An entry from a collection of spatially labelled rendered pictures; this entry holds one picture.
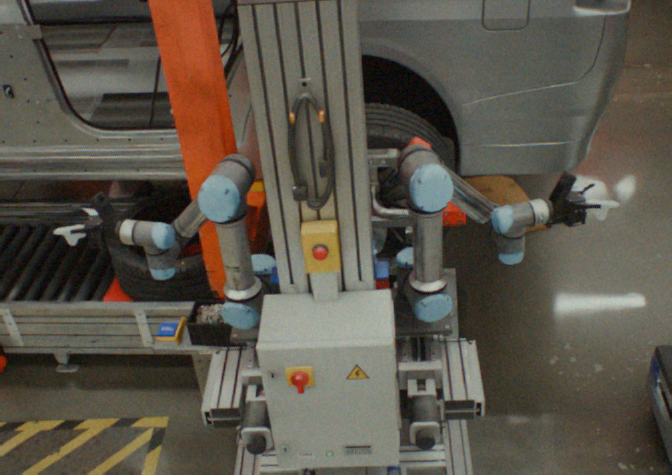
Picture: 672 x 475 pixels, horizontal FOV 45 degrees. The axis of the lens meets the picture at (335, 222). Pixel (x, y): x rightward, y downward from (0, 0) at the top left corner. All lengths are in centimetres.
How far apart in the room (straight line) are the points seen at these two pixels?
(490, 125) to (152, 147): 143
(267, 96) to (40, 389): 239
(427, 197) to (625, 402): 169
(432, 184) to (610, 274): 215
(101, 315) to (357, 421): 173
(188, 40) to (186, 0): 13
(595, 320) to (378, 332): 205
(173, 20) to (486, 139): 138
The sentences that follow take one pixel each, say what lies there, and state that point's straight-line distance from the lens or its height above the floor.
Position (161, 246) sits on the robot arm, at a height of 120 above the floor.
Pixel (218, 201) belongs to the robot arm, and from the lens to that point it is 226.
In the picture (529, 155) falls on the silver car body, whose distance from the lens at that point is 347.
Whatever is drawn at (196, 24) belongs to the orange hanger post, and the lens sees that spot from 272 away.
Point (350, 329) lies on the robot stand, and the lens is 207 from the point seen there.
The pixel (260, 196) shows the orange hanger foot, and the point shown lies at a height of 68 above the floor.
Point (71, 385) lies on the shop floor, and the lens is 394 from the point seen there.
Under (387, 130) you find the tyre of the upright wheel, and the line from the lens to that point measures 299.
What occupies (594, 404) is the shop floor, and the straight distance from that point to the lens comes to 360.
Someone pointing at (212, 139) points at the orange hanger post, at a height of 125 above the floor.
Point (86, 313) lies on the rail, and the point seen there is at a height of 36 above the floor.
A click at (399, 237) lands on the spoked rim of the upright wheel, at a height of 68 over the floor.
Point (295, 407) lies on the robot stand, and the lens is 220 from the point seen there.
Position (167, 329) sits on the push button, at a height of 48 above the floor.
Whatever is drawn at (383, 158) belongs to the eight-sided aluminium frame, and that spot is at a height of 112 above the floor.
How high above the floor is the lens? 264
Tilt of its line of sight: 36 degrees down
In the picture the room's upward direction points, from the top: 5 degrees counter-clockwise
